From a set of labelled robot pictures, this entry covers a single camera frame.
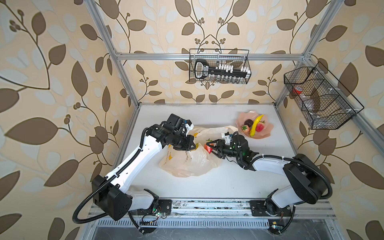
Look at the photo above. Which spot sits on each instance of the pink wavy fruit plate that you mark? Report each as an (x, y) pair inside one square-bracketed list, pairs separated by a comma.
[(266, 132)]

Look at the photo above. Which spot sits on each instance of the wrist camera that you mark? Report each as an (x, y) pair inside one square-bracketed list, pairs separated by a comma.
[(227, 137), (188, 125)]

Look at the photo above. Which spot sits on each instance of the black wire basket centre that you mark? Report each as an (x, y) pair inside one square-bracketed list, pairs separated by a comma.
[(214, 57)]

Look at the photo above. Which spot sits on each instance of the black wire basket right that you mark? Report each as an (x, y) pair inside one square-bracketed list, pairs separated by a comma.
[(335, 102)]

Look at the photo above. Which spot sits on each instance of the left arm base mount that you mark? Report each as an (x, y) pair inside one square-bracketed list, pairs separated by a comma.
[(162, 208)]

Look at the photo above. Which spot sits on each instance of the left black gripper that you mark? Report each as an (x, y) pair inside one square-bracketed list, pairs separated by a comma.
[(188, 146)]

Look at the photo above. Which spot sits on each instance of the black wire basket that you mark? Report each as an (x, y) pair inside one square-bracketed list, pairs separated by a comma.
[(214, 57), (335, 102)]

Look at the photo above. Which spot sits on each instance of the banana print plastic bag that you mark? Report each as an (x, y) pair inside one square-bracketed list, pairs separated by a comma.
[(184, 164)]

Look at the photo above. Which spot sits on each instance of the black white tool set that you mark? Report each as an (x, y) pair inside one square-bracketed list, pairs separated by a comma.
[(203, 70)]

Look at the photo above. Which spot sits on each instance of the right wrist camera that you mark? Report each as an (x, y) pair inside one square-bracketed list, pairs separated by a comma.
[(227, 137)]

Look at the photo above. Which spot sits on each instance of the green yellow pepper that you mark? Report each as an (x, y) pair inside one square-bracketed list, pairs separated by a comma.
[(253, 128)]

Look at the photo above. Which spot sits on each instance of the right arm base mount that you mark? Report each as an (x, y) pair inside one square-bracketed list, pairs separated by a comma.
[(262, 208)]

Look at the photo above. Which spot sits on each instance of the clear bottle red cap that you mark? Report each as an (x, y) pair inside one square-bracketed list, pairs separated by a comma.
[(308, 104)]

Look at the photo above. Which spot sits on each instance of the red strawberry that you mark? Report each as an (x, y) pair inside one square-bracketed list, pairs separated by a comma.
[(245, 129), (260, 126)]

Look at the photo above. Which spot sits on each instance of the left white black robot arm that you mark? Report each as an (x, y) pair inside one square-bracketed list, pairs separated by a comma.
[(111, 193)]

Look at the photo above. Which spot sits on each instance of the dark brown fig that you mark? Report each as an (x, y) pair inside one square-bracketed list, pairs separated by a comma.
[(249, 123)]

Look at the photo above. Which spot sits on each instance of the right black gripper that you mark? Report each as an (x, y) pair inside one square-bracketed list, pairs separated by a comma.
[(220, 146)]

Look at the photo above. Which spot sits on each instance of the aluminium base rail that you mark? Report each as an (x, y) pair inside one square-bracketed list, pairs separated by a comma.
[(237, 208)]

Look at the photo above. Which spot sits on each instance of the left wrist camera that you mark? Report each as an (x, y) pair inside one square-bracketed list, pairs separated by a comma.
[(188, 125)]

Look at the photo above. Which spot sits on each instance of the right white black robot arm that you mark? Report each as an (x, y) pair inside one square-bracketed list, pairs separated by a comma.
[(307, 183)]

